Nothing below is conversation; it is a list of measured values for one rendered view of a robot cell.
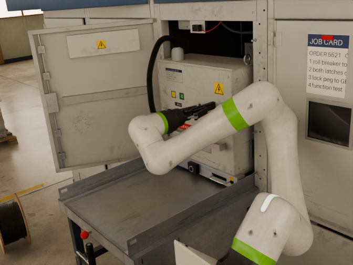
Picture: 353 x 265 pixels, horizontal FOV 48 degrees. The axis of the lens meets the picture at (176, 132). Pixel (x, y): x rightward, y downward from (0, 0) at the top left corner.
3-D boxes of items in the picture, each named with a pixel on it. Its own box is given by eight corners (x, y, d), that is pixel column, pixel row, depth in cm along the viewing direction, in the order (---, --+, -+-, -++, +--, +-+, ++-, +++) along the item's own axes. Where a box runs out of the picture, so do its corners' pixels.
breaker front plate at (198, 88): (232, 179, 172) (229, 71, 156) (164, 151, 208) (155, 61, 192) (234, 178, 173) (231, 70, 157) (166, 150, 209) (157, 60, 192)
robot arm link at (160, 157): (226, 103, 141) (218, 101, 131) (242, 132, 139) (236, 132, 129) (146, 152, 153) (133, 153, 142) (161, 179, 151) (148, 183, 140)
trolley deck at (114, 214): (135, 274, 137) (134, 260, 135) (59, 210, 183) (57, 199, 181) (259, 200, 177) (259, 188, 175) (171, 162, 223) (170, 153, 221)
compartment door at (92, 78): (56, 168, 216) (28, 29, 190) (168, 149, 229) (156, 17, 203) (55, 173, 210) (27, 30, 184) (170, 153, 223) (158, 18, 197)
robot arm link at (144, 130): (130, 114, 141) (118, 126, 149) (145, 144, 138) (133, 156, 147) (160, 104, 149) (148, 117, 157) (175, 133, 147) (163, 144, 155)
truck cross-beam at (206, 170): (237, 190, 172) (237, 178, 170) (161, 158, 211) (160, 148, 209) (245, 186, 175) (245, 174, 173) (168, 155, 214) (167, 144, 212)
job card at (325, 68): (344, 100, 130) (349, 34, 123) (304, 93, 141) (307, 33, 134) (345, 99, 130) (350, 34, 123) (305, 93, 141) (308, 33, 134)
